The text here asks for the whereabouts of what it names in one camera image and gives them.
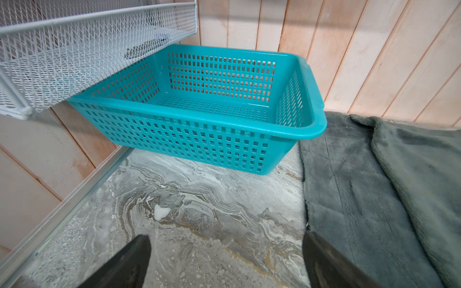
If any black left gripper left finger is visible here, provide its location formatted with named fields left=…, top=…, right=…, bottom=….
left=79, top=235, right=151, bottom=288

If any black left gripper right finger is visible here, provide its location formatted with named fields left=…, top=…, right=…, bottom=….
left=302, top=230, right=380, bottom=288

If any zebra and grey plush pillowcase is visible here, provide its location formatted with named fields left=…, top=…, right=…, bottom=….
left=300, top=112, right=461, bottom=288

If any teal plastic perforated basket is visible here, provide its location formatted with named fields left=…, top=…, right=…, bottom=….
left=68, top=44, right=327, bottom=175

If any aluminium frame rail left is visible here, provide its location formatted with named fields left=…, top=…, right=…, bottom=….
left=1, top=146, right=133, bottom=288

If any white wire mesh shelf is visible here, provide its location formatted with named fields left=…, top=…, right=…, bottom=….
left=1, top=1, right=198, bottom=120

